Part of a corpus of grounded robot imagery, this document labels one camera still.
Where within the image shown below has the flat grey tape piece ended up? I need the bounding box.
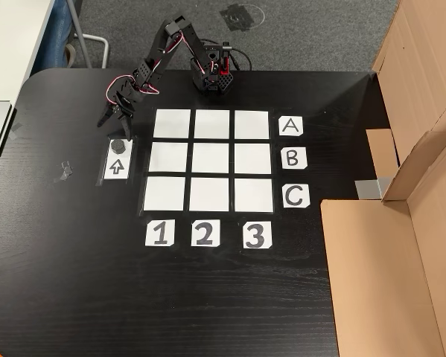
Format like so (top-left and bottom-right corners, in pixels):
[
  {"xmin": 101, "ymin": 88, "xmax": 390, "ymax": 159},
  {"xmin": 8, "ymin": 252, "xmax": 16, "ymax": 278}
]
[{"xmin": 9, "ymin": 121, "xmax": 25, "ymax": 141}]

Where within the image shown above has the white sheet with number 3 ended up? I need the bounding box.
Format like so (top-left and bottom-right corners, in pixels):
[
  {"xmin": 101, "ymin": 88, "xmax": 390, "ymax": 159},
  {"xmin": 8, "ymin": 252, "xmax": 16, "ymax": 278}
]
[{"xmin": 242, "ymin": 220, "xmax": 273, "ymax": 250}]

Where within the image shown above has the white sheet with letter C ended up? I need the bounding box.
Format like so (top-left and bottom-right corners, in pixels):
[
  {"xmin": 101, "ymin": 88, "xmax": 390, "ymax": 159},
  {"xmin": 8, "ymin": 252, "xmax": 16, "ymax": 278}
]
[{"xmin": 281, "ymin": 183, "xmax": 311, "ymax": 210}]

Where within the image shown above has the crumpled grey tape piece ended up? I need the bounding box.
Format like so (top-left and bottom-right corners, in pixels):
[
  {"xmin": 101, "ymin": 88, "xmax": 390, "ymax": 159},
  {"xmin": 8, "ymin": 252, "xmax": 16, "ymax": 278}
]
[{"xmin": 54, "ymin": 160, "xmax": 75, "ymax": 184}]

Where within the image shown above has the blank white paper square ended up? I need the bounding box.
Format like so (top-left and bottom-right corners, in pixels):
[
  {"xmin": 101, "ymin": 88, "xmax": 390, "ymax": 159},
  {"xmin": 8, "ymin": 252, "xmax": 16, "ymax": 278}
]
[
  {"xmin": 153, "ymin": 109, "xmax": 191, "ymax": 139},
  {"xmin": 188, "ymin": 177, "xmax": 231, "ymax": 213},
  {"xmin": 191, "ymin": 142, "xmax": 230, "ymax": 175},
  {"xmin": 233, "ymin": 178, "xmax": 275, "ymax": 213},
  {"xmin": 194, "ymin": 109, "xmax": 231, "ymax": 140},
  {"xmin": 233, "ymin": 109, "xmax": 270, "ymax": 141},
  {"xmin": 233, "ymin": 143, "xmax": 273, "ymax": 175},
  {"xmin": 142, "ymin": 176, "xmax": 187, "ymax": 212},
  {"xmin": 147, "ymin": 141, "xmax": 189, "ymax": 173}
]

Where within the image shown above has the large brown cardboard box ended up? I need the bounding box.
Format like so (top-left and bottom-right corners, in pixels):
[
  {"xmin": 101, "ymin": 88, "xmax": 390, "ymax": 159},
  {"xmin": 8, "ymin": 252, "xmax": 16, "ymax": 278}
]
[
  {"xmin": 365, "ymin": 0, "xmax": 446, "ymax": 180},
  {"xmin": 319, "ymin": 132, "xmax": 446, "ymax": 357}
]

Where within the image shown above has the black round token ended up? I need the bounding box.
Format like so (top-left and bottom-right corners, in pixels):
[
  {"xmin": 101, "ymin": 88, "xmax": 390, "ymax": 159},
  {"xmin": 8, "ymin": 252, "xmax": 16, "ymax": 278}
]
[{"xmin": 109, "ymin": 138, "xmax": 128, "ymax": 155}]

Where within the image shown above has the white sheet with letter B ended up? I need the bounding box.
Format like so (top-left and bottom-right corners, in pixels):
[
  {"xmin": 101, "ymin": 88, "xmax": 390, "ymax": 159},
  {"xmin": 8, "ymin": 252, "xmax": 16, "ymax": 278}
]
[{"xmin": 280, "ymin": 147, "xmax": 309, "ymax": 170}]

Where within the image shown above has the white table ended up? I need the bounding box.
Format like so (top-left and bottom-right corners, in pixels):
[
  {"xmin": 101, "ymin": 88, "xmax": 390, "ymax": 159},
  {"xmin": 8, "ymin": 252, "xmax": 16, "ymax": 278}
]
[{"xmin": 0, "ymin": 0, "xmax": 57, "ymax": 104}]

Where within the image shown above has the white sheet with letter A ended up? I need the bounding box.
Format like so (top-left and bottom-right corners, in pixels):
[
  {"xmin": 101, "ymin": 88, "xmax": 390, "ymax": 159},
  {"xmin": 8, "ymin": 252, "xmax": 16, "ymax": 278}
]
[{"xmin": 278, "ymin": 115, "xmax": 305, "ymax": 138}]

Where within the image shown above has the white sheet with number 2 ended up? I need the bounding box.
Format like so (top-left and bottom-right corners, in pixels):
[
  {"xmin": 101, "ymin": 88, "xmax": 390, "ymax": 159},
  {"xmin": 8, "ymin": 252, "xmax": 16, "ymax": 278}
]
[{"xmin": 190, "ymin": 219, "xmax": 222, "ymax": 248}]

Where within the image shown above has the person's leg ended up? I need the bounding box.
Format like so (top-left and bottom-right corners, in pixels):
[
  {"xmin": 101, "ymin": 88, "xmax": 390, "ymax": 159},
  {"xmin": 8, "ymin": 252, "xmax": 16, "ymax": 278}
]
[{"xmin": 39, "ymin": 0, "xmax": 79, "ymax": 70}]

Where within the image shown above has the white sheet with arrow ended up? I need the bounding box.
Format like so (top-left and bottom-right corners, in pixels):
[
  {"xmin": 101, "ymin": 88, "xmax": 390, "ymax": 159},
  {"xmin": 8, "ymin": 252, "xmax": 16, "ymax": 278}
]
[{"xmin": 103, "ymin": 138, "xmax": 134, "ymax": 181}]

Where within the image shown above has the white metal table leg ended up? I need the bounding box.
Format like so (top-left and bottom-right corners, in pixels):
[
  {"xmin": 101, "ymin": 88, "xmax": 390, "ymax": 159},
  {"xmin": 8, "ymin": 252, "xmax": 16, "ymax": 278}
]
[{"xmin": 66, "ymin": 0, "xmax": 109, "ymax": 70}]

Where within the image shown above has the black power cable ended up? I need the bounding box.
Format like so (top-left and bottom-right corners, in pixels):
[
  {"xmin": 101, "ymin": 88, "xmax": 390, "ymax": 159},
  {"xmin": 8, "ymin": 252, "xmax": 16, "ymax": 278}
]
[{"xmin": 199, "ymin": 38, "xmax": 254, "ymax": 72}]

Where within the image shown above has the white sheet with number 1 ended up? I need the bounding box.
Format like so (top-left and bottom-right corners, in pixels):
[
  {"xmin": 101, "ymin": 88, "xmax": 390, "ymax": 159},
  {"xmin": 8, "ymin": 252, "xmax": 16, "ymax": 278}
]
[{"xmin": 144, "ymin": 219, "xmax": 176, "ymax": 248}]

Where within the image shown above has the dark floor tape patch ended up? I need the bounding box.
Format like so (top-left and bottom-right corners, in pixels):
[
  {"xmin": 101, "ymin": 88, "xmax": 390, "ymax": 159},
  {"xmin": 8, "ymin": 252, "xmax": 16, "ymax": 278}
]
[{"xmin": 218, "ymin": 3, "xmax": 255, "ymax": 33}]

